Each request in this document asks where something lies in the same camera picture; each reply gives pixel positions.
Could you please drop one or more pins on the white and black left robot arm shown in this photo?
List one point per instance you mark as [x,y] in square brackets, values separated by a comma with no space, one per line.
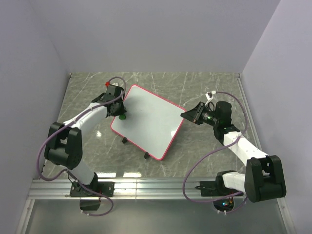
[64,145]

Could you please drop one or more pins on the green whiteboard eraser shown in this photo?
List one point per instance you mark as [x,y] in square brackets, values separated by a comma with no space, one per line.
[122,117]

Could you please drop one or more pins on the aluminium mounting rail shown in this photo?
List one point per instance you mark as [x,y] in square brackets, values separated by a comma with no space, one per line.
[124,188]

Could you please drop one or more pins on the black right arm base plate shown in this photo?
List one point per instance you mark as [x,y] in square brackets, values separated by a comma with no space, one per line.
[213,188]

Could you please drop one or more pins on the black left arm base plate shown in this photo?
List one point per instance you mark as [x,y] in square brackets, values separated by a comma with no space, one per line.
[104,188]

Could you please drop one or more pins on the pink framed whiteboard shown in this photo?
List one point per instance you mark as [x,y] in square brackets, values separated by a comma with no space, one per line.
[151,122]

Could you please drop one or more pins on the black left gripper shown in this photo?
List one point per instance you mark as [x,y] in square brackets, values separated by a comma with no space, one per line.
[122,110]

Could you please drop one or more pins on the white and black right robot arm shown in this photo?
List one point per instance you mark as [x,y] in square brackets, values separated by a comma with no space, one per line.
[263,178]

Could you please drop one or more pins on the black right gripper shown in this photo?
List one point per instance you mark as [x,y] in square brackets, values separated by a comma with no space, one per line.
[195,114]

